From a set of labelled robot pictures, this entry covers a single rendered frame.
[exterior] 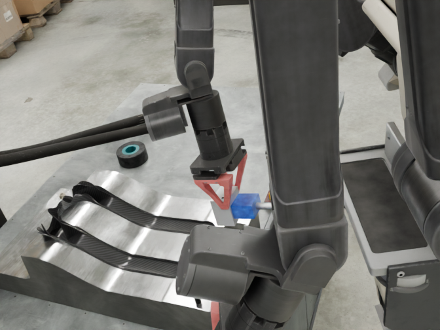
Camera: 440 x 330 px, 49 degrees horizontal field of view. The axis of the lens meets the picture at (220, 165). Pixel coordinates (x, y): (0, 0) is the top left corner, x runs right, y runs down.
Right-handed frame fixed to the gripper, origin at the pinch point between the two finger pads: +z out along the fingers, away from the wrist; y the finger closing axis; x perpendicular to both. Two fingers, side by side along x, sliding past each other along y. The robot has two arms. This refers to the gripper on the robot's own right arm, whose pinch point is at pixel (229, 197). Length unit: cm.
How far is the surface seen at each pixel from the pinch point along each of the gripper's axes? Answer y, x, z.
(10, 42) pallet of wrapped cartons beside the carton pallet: -263, -321, 7
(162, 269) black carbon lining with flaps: 10.3, -11.7, 8.9
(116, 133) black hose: -33, -47, 1
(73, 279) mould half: 17.4, -25.9, 6.5
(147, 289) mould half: 15.5, -11.9, 9.0
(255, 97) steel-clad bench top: -65, -18, 6
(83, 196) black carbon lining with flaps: 2.3, -31.3, -1.7
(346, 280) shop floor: -77, -3, 89
